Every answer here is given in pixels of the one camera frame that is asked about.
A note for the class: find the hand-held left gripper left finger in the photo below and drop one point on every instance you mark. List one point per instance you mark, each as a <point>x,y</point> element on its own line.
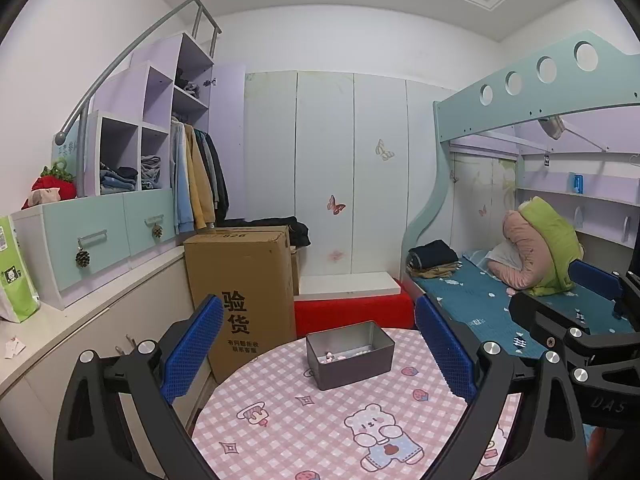
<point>192,355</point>

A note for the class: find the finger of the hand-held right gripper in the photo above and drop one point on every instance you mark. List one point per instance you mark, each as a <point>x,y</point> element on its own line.
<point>540,315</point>
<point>595,280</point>

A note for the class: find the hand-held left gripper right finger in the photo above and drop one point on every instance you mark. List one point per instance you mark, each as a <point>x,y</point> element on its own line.
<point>445,350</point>

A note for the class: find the grey metal box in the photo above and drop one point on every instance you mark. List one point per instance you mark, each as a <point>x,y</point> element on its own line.
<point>350,372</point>

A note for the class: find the green quilt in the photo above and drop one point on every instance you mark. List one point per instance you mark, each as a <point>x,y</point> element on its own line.
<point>550,240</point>

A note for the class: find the pink quilt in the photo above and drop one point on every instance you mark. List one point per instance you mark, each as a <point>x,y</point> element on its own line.
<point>522,250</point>

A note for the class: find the white pillow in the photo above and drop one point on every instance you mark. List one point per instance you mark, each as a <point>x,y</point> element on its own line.
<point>502,256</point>

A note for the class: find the brown cardboard box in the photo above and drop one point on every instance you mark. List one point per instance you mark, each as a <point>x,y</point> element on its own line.
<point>240,280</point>

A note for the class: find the folded dark clothes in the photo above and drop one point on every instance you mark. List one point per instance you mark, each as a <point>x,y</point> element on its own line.
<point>432,257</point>

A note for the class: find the red stool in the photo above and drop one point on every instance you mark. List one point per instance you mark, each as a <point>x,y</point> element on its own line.
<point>350,315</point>

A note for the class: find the white board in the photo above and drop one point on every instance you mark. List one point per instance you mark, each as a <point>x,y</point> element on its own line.
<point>350,284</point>

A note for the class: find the small butterfly sticker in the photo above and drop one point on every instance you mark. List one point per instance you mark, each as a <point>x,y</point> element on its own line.
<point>483,210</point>

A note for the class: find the pine cone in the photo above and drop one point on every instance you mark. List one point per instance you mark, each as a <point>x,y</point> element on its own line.
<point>157,231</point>
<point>82,259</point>

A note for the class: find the cream cabinet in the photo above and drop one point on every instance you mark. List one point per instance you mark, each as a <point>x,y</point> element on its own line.
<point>60,330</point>

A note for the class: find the faint pink butterfly sticker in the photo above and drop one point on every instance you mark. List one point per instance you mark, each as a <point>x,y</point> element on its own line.
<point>336,256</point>

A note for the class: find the pink checked tablecloth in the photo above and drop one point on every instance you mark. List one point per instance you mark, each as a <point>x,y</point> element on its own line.
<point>310,440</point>

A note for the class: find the grey clip lamp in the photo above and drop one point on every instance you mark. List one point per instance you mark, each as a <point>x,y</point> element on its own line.
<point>551,127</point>

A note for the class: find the black clothes pile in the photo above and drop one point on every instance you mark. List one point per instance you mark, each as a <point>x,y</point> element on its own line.
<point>295,230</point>

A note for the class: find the yellow hanging jacket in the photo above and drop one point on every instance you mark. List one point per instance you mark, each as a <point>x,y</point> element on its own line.
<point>197,185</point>

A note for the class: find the teal drawer unit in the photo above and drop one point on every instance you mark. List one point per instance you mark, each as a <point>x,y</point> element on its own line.
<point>75,230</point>

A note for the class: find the light blue hanging shirt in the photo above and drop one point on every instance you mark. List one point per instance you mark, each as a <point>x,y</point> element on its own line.
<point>180,180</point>

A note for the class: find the dark hanging jackets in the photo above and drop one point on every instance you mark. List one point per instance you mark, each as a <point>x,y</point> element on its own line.
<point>217,180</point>

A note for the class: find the white paper tags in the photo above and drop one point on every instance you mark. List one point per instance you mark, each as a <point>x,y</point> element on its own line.
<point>14,347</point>

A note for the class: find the folded grey clothes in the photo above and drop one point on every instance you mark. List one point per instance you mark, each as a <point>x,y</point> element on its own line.
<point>150,172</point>

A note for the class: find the folded blue clothes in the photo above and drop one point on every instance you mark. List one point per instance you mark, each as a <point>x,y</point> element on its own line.
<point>117,180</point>

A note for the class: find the green paper bag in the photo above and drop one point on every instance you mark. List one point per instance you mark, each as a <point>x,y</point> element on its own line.
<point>15,270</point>

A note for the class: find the pale butterfly sticker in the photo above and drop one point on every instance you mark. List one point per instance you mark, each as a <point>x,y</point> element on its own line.
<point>385,150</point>

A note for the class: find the red plush strawberry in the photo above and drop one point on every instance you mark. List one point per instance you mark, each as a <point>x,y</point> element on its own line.
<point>52,185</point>

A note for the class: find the white wardrobe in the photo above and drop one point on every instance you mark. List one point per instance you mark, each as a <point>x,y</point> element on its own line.
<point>320,160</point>

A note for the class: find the purple stair shelf unit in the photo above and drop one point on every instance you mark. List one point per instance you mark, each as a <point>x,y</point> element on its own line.
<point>160,90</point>

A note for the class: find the dark clothes on shelf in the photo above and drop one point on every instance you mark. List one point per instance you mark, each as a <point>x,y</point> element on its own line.
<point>186,87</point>

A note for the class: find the grey metal handrail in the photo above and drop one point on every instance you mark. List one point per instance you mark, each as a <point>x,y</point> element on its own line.
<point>135,50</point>

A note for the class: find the teal bunk bed frame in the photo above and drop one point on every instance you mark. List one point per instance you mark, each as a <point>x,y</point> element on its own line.
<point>525,95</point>

